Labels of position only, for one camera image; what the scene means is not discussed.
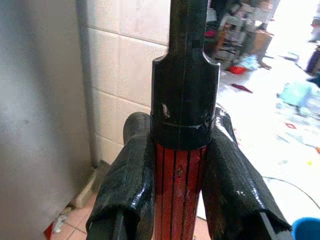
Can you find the red plastic basin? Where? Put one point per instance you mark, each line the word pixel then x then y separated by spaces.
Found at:
pixel 237 69

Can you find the grey metal door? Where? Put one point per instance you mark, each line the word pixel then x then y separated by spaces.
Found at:
pixel 37 112

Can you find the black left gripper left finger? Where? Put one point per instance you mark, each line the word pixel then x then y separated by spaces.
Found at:
pixel 125 175

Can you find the grey drain pipe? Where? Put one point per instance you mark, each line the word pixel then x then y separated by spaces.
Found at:
pixel 86 82

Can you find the red scrap of litter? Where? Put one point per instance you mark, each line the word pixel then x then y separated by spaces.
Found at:
pixel 242 87

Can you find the blue plastic bucket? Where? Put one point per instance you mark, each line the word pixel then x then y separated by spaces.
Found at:
pixel 307 229

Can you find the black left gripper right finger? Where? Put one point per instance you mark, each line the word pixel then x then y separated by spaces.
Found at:
pixel 232 172

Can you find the person in dark clothes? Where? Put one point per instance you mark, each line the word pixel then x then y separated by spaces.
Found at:
pixel 261 32

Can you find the light blue plastic bag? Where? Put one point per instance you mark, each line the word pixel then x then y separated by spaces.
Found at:
pixel 296 93

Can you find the brown cardboard box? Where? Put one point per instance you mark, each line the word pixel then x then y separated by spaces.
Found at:
pixel 262 40

